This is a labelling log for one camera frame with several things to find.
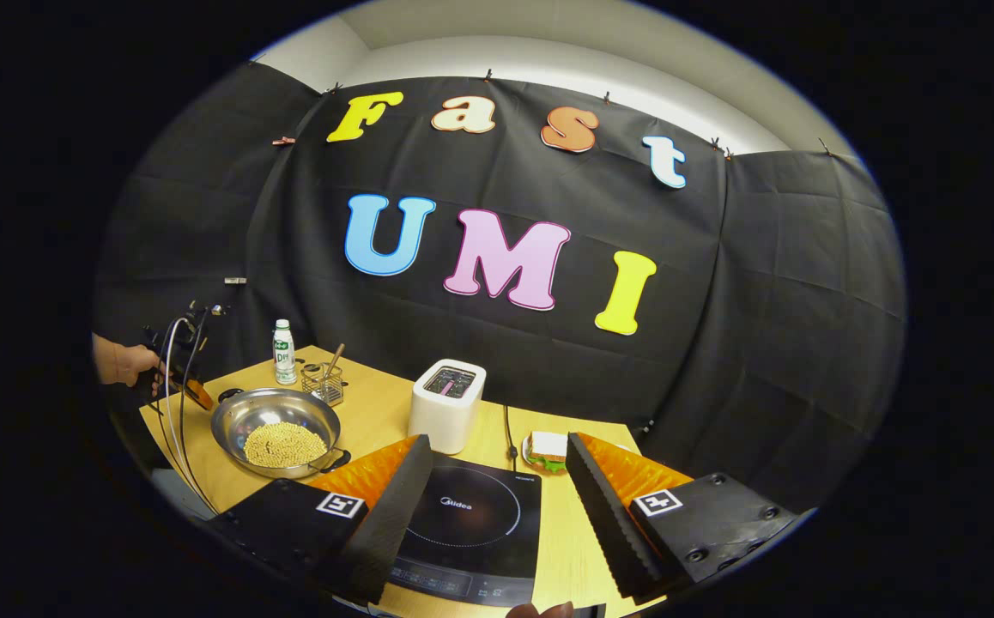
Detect black backdrop cloth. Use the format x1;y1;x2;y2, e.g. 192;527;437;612
94;60;908;514

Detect pile of soybeans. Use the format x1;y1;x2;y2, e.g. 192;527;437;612
243;421;329;470

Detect white toaster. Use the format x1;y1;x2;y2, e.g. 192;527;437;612
408;358;488;456

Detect black power cable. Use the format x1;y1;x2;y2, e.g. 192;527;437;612
502;404;521;470

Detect small white plastic bottle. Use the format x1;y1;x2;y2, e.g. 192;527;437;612
271;318;300;386

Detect wire utensil basket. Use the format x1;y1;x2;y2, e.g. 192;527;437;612
300;342;346;407

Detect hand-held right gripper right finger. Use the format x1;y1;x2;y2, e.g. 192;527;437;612
564;431;809;604

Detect black induction cooktop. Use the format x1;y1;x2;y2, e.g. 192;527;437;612
389;453;543;609

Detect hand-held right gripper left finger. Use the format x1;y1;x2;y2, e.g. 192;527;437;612
208;433;434;604

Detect sandwich with lettuce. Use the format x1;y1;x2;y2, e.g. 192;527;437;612
520;430;572;476

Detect stainless steel pot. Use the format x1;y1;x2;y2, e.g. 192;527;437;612
209;387;353;481

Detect white and black cables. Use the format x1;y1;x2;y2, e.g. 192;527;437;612
160;315;220;516

